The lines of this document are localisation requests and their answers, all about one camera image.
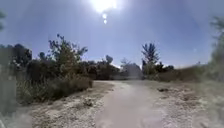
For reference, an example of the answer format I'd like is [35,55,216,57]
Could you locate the distant dark bushes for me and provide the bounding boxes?
[81,54,144,81]

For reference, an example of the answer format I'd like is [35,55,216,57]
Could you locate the slender distant tree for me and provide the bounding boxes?
[140,42,162,76]

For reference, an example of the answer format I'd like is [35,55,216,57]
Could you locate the pale dirt path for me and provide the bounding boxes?
[93,79,168,128]

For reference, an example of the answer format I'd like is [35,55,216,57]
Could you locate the small leafy tree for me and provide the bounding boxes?
[48,33,89,79]

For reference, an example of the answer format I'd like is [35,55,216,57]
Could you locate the dry stony grass verge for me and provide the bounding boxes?
[133,79,224,128]
[13,80,116,128]

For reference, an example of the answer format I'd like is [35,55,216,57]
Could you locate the dry low bushes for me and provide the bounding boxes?
[146,64,208,83]

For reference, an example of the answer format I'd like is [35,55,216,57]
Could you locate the row of dark bushes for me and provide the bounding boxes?
[0,43,94,104]

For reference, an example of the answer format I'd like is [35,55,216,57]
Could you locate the belt of green trees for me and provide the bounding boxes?
[201,14,224,83]

